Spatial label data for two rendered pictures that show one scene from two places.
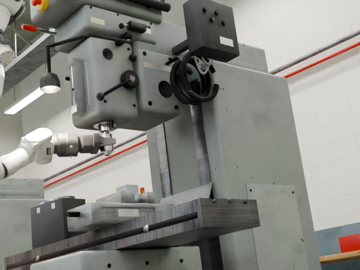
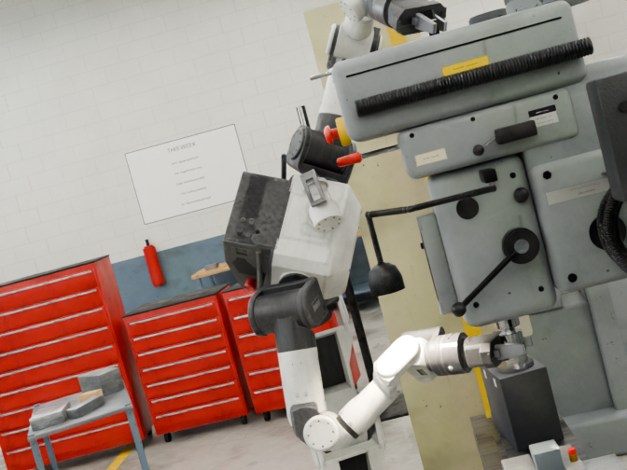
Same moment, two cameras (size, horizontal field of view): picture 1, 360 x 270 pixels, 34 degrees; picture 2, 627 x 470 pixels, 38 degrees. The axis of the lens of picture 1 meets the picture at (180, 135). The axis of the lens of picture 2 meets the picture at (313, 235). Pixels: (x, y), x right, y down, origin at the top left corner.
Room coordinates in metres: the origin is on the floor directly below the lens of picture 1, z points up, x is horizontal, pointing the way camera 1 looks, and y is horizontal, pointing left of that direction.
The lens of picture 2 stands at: (0.57, -0.90, 1.71)
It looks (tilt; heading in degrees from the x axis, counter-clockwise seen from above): 4 degrees down; 48
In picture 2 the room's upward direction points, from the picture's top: 15 degrees counter-clockwise
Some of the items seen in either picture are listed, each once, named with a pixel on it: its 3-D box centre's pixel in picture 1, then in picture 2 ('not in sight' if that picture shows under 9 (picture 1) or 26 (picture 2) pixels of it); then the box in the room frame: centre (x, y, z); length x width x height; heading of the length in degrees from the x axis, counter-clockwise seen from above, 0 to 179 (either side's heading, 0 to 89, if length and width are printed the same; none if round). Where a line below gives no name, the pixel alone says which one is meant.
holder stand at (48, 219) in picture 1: (58, 224); (519, 395); (2.41, 0.54, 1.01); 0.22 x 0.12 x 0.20; 50
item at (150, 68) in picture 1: (142, 91); (579, 214); (2.22, 0.13, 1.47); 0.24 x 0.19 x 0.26; 42
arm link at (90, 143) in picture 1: (81, 144); (473, 352); (2.06, 0.36, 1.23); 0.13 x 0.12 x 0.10; 17
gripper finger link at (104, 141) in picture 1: (107, 141); (508, 351); (2.06, 0.27, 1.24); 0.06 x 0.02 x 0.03; 107
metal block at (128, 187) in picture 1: (127, 194); (547, 461); (2.02, 0.21, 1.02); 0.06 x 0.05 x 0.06; 43
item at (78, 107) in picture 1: (76, 86); (438, 263); (2.02, 0.36, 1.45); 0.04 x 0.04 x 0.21; 42
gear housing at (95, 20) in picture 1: (106, 36); (481, 134); (2.12, 0.24, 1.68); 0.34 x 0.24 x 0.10; 132
